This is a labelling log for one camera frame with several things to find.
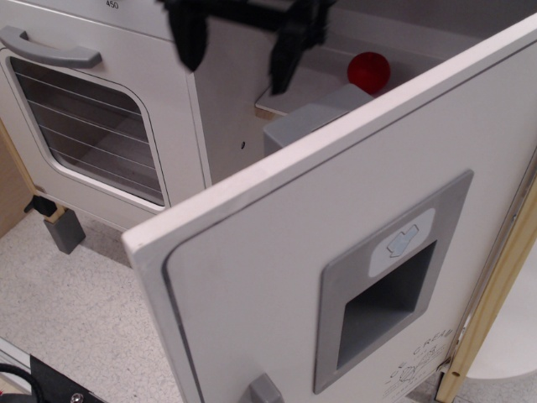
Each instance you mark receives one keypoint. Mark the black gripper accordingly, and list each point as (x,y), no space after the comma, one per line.
(298,27)

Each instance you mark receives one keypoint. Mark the white toy fridge door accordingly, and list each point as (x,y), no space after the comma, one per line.
(232,276)

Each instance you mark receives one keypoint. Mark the white fridge shelf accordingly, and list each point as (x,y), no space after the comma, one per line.
(323,70)

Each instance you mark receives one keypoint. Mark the red ball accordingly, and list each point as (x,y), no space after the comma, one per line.
(369,71)

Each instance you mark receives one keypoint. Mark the white toy kitchen cabinet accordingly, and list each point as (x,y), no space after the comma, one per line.
(235,70)

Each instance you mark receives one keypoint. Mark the white oven door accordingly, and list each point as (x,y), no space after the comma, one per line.
(118,141)

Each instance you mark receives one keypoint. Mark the black clamp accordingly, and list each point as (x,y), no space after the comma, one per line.
(44,206)

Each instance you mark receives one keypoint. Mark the grey cabinet leg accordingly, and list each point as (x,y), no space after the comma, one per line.
(66,232)

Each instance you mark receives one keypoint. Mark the grey ice dispenser panel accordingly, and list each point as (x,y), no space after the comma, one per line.
(380,286)

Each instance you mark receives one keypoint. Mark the grey oven handle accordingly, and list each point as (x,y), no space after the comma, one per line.
(17,41)

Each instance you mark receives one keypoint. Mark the grey fridge door handle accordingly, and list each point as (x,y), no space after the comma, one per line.
(263,390)

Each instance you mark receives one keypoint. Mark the aluminium rail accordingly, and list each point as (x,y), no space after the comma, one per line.
(11,354)

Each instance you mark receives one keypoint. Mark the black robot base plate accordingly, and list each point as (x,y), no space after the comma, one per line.
(58,387)

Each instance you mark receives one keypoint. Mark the wooden side post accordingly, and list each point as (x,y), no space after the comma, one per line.
(508,260)

